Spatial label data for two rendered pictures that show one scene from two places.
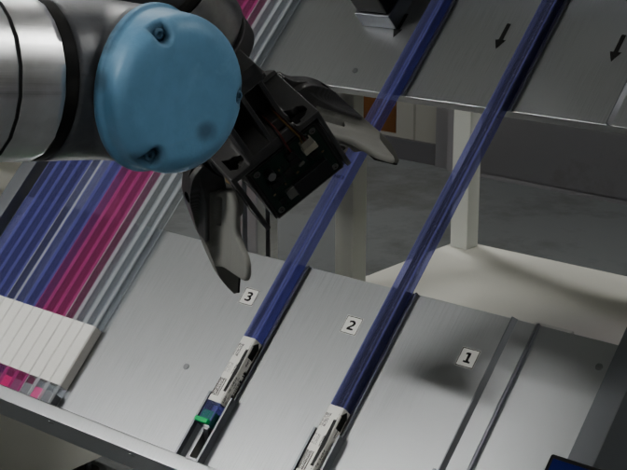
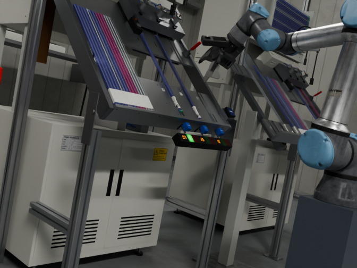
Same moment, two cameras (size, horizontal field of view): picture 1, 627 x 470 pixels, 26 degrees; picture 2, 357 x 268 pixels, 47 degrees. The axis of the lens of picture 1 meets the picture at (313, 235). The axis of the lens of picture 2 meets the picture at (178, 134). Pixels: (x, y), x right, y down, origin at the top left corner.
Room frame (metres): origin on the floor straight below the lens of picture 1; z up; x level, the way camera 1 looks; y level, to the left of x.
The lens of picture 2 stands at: (0.94, 1.70, 0.74)
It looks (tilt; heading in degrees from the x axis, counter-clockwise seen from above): 3 degrees down; 272
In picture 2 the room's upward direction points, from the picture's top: 11 degrees clockwise
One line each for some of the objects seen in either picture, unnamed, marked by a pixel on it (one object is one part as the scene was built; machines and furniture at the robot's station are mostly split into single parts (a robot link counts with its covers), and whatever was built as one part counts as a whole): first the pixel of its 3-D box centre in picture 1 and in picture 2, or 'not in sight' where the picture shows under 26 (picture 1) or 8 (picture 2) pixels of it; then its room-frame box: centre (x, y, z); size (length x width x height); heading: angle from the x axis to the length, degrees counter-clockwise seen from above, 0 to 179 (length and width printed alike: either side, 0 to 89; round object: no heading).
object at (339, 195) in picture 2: not in sight; (339, 187); (0.42, 0.34, 0.60); 0.15 x 0.15 x 0.10
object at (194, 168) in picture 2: not in sight; (264, 142); (0.40, -1.29, 0.65); 1.01 x 0.73 x 1.29; 140
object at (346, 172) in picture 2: not in sight; (345, 152); (0.43, 0.35, 0.72); 0.13 x 0.12 x 0.14; 40
